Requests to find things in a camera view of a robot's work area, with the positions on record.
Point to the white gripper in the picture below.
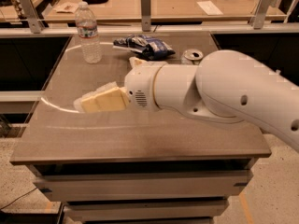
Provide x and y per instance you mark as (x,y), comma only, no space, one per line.
(140,86)

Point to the clear plastic water bottle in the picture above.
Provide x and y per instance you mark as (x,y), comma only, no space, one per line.
(87,32)

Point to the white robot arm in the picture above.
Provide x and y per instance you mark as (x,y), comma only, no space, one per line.
(226,87)

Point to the blue crumpled chip bag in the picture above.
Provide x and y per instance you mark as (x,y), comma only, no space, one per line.
(147,47)

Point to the white green soda can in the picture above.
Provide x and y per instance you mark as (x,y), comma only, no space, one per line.
(192,56)

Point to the black object on far table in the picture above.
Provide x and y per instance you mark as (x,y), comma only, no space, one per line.
(95,2)

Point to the tan packet on far table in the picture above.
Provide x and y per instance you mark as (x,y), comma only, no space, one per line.
(66,8)

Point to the white paper card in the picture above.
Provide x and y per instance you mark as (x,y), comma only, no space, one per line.
(209,8)

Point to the grey table drawer base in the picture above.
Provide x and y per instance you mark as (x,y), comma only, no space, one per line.
(144,191)

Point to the middle metal bracket post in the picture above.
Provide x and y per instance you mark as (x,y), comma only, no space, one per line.
(145,15)

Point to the metal bracket post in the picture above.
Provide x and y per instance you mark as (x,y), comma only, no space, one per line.
(145,15)
(35,24)
(257,21)

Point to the left metal bracket post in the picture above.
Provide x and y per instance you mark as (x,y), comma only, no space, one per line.
(35,24)

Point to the right metal bracket post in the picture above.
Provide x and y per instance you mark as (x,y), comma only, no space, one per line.
(257,21)

